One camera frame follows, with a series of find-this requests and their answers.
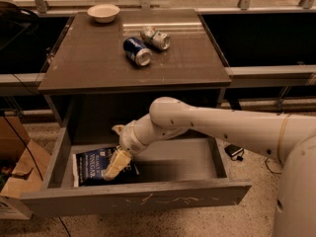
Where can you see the grey cabinet with glossy top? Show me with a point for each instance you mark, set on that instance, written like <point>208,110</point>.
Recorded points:
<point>153,50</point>

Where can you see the green and white soda can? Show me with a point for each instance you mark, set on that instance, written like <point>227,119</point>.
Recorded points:
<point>155,37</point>

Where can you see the metal window railing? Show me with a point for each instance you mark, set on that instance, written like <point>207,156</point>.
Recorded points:
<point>263,73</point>

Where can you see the open grey top drawer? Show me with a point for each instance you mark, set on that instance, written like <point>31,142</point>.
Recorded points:
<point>189,171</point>

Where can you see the white bowl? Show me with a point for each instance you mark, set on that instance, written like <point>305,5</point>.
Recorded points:
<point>103,13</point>

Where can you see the blue Kettle chip bag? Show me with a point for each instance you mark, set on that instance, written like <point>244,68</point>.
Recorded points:
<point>93,168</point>

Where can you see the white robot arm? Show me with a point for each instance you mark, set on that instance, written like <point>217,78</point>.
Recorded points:
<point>290,139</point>

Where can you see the dark equipment at top left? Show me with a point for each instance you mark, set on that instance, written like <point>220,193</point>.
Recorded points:
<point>15,22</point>

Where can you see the blue soda can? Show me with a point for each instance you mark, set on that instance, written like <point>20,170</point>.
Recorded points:
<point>136,50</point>

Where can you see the brown cardboard box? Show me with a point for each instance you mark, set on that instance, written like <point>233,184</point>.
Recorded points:
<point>23,167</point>

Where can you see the small black power adapter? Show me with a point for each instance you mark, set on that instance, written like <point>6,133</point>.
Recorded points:
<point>232,150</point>

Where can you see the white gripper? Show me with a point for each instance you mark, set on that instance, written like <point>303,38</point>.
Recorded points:
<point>127,138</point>

